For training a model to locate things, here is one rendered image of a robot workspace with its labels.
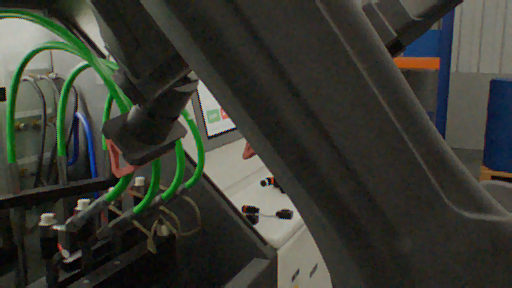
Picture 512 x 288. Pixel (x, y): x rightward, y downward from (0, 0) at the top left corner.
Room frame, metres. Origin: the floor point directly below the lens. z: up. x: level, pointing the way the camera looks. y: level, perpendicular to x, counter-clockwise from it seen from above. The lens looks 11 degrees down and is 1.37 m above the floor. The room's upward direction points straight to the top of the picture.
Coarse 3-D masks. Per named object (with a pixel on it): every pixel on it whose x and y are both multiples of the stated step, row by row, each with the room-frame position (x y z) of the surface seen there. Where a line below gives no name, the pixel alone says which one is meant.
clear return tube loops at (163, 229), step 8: (144, 176) 0.98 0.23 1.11; (112, 208) 0.84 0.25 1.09; (160, 208) 0.90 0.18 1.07; (160, 216) 0.98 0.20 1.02; (176, 216) 0.89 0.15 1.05; (136, 224) 0.82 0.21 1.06; (160, 224) 0.98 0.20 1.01; (168, 224) 0.96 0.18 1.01; (176, 224) 0.89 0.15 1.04; (200, 224) 0.96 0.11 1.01; (152, 232) 0.91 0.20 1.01; (160, 232) 0.98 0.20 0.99; (168, 232) 0.98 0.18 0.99; (176, 232) 0.94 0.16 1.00; (192, 232) 0.96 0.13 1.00; (152, 240) 0.82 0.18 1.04; (152, 248) 0.82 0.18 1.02
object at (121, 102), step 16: (0, 16) 0.76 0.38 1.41; (16, 16) 0.75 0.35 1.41; (32, 16) 0.74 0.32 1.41; (64, 32) 0.71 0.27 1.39; (80, 48) 0.70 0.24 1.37; (96, 64) 0.69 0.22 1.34; (112, 80) 0.69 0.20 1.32; (112, 96) 0.68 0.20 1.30; (128, 176) 0.67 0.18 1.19; (112, 192) 0.68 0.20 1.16
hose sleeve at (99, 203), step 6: (102, 198) 0.69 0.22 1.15; (96, 204) 0.69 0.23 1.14; (102, 204) 0.69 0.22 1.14; (108, 204) 0.69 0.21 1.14; (84, 210) 0.71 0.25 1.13; (90, 210) 0.70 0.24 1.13; (96, 210) 0.70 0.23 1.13; (102, 210) 0.70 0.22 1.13; (78, 216) 0.71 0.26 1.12; (84, 216) 0.70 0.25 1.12; (90, 216) 0.70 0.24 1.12; (78, 222) 0.71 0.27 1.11; (84, 222) 0.71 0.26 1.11
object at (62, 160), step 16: (80, 64) 0.91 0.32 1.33; (112, 64) 0.88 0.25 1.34; (64, 96) 0.93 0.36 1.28; (64, 112) 0.94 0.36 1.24; (64, 128) 0.94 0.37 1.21; (64, 144) 0.94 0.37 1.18; (176, 144) 0.83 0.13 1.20; (64, 160) 0.94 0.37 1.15; (64, 176) 0.94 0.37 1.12; (176, 176) 0.83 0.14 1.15; (128, 224) 0.87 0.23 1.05
